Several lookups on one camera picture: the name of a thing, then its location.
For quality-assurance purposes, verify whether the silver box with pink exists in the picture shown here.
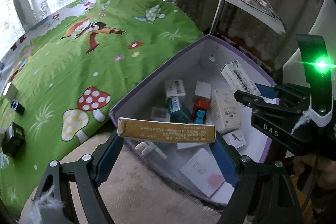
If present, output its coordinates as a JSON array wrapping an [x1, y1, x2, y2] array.
[[179, 148, 225, 197]]

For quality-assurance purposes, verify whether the teal foil box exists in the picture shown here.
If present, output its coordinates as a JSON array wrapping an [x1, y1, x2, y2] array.
[[167, 97, 192, 123]]

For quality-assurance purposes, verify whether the dark blue small box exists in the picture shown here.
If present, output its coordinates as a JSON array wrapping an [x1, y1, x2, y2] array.
[[10, 100, 25, 115]]

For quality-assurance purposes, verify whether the purple storage box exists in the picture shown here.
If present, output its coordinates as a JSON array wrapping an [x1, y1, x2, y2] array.
[[110, 35, 273, 205]]

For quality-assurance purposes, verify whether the white medicine box red figure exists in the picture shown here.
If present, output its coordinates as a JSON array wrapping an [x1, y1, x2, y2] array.
[[165, 80, 186, 100]]

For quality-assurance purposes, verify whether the yellow tan long box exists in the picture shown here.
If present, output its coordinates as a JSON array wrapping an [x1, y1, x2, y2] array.
[[117, 117, 216, 143]]

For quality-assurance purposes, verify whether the white cube cosmetic box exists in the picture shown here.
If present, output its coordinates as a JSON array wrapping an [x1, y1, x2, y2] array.
[[193, 81, 211, 102]]

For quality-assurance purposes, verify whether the black barcode box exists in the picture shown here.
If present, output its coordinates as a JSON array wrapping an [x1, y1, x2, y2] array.
[[2, 122, 26, 157]]

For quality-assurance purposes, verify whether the small white cube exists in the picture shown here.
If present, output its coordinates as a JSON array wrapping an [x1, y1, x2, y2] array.
[[2, 82, 18, 102]]

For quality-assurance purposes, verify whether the grey white carton box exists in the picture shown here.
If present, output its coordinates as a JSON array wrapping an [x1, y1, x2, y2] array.
[[150, 107, 170, 122]]

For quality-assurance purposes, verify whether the large white barcode box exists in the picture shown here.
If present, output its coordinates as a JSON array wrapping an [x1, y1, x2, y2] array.
[[210, 89, 242, 135]]

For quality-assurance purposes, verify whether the red toy truck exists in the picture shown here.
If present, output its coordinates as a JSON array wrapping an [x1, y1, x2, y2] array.
[[191, 100, 209, 124]]

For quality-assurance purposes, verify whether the green cartoon print cloth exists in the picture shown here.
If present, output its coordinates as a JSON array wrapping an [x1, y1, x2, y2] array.
[[1, 0, 202, 217]]

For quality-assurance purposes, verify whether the white plastic stand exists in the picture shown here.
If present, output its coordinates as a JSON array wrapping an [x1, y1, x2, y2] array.
[[135, 141, 167, 160]]

